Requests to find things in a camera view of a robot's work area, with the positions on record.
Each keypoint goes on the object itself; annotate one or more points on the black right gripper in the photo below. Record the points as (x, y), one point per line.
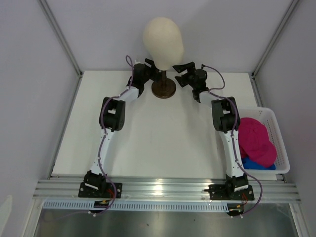
(190, 66)

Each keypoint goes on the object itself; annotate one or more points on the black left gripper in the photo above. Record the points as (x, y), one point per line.
(156, 76)

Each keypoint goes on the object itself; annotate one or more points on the brown wooden round stand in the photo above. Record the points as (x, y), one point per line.
(164, 87)

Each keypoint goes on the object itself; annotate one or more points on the cream mannequin head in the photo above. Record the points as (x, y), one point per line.
(162, 39)

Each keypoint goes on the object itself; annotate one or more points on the magenta baseball cap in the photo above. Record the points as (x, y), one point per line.
(254, 142)

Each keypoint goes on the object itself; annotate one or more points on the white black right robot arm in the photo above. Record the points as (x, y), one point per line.
(225, 119)

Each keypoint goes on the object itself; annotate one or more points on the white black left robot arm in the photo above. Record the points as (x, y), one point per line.
(112, 119)

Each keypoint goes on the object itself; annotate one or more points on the white plastic perforated basket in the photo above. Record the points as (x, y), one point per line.
(267, 117)

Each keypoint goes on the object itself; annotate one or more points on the blue cap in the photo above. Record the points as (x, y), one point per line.
(249, 164)

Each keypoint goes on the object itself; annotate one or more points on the left aluminium frame post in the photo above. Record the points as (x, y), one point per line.
(59, 35)

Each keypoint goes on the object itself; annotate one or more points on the aluminium frame post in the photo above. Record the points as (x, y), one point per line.
(59, 35)
(290, 11)

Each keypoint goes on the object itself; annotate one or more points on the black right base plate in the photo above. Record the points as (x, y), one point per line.
(223, 192)

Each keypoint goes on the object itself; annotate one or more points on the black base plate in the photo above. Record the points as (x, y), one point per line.
(223, 192)
(85, 191)

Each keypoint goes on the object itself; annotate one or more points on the right aluminium frame post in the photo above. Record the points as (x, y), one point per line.
(290, 11)

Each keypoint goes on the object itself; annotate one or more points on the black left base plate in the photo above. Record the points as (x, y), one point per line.
(85, 191)

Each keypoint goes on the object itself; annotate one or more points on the white slotted cable duct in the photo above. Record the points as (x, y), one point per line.
(138, 206)

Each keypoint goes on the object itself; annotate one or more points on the aluminium mounting rail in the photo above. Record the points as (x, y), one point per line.
(164, 189)

